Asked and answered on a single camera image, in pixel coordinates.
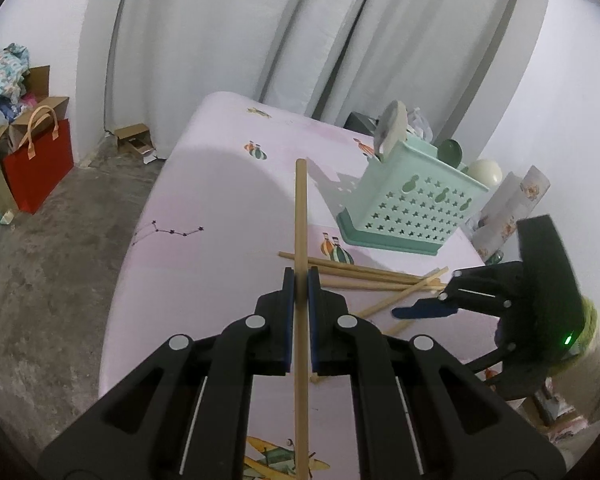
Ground grey white curtain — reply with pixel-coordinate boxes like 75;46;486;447
80;0;553;126

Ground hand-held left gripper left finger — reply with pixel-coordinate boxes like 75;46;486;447
37;267;296;480

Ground pink printed tablecloth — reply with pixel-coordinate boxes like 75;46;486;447
99;91;506;480

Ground rolled floral mat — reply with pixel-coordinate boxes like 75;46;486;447
472;165;551;263

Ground bunch of bamboo chopsticks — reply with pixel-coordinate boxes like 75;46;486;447
252;250;451;383

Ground metal spoon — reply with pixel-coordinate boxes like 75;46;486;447
434;139;465;168

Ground mint green utensil holder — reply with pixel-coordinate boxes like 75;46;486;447
336;139;491;257

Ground small open cardboard box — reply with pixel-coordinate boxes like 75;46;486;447
114;123;157;165

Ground single bamboo chopstick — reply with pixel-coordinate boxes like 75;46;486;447
292;158;312;480

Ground white plastic bag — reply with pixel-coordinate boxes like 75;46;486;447
405;106;435;142

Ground large cardboard box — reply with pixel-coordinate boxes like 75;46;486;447
0;65;71;161

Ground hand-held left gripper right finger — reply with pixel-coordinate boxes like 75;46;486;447
307;266;566;480

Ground cream plastic soup spoon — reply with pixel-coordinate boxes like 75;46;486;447
466;158;503;186

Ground floral clothes pile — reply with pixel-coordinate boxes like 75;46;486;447
0;44;31;136

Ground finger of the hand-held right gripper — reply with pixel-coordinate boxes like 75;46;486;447
467;341;517;397
391;261;526;320

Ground person's right forearm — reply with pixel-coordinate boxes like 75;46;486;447
550;295;600;423

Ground white plastic rice paddle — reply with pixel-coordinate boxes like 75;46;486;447
372;100;410;163

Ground red gift bag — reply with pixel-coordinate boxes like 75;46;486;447
2;105;75;216

